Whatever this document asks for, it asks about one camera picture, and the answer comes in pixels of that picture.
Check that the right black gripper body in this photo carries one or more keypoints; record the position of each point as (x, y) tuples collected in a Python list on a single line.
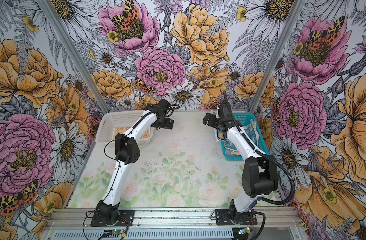
[(213, 121)]

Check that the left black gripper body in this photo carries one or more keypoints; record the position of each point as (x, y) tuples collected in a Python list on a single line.
[(163, 122)]

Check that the teal plastic basket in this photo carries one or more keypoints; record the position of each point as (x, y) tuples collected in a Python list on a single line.
[(244, 119)]

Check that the blue and cream towel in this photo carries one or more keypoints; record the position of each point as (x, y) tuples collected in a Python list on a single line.
[(250, 129)]

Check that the white plastic basket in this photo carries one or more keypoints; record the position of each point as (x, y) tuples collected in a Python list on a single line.
[(119, 122)]

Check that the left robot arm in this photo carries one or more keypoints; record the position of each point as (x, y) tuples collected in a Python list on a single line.
[(127, 152)]

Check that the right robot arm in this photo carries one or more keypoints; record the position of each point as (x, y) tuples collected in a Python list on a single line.
[(259, 177)]

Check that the pink and cream towel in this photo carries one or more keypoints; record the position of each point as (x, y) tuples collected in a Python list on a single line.
[(232, 151)]

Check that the green circuit board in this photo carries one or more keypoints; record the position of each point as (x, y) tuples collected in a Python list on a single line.
[(116, 233)]

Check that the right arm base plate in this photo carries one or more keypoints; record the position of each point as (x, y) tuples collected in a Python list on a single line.
[(227, 217)]

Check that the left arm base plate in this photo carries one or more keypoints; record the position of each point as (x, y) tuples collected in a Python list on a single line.
[(116, 218)]

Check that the right aluminium corner post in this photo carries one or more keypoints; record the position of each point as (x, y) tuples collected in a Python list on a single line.
[(281, 42)]

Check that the aluminium corner post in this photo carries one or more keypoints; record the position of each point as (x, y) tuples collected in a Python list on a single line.
[(281, 42), (62, 33)]

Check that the aluminium front rail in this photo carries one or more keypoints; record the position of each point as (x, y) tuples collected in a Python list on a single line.
[(278, 223)]

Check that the left aluminium corner post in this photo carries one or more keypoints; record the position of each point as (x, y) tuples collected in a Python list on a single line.
[(62, 33)]

